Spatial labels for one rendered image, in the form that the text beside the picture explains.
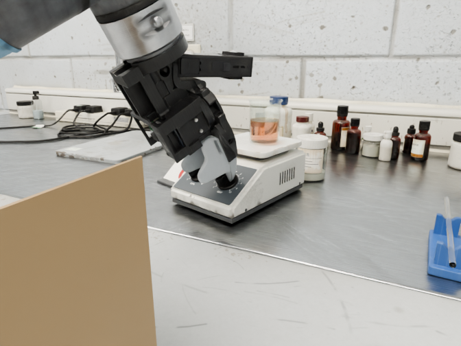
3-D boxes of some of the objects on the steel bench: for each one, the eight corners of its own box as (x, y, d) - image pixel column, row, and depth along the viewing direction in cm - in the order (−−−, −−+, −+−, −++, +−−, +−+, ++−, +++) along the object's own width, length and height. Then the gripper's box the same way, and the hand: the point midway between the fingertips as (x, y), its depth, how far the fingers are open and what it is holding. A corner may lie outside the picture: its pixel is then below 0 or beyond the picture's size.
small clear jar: (383, 158, 82) (387, 136, 81) (363, 157, 83) (365, 135, 81) (378, 153, 87) (381, 132, 85) (359, 152, 87) (361, 132, 86)
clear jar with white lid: (295, 171, 73) (298, 133, 70) (325, 174, 71) (328, 134, 69) (291, 180, 67) (294, 139, 65) (324, 183, 66) (328, 141, 63)
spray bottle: (45, 117, 140) (40, 90, 137) (43, 119, 137) (38, 90, 134) (34, 118, 139) (30, 90, 136) (32, 119, 136) (27, 91, 133)
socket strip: (140, 129, 117) (139, 115, 116) (55, 121, 133) (53, 109, 132) (151, 126, 122) (150, 113, 121) (67, 119, 138) (65, 107, 136)
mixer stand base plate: (118, 164, 78) (117, 160, 77) (53, 154, 86) (53, 150, 85) (189, 138, 103) (189, 134, 103) (134, 132, 111) (134, 129, 111)
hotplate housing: (232, 227, 48) (232, 171, 46) (169, 203, 57) (167, 154, 54) (311, 185, 65) (313, 142, 62) (253, 171, 73) (254, 132, 70)
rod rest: (464, 283, 36) (472, 252, 35) (427, 274, 38) (433, 244, 37) (459, 241, 45) (464, 215, 44) (428, 235, 46) (433, 210, 45)
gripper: (97, 64, 40) (177, 193, 53) (132, 79, 33) (214, 222, 46) (158, 27, 42) (219, 158, 56) (202, 33, 36) (260, 181, 49)
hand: (228, 169), depth 51 cm, fingers closed, pressing on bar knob
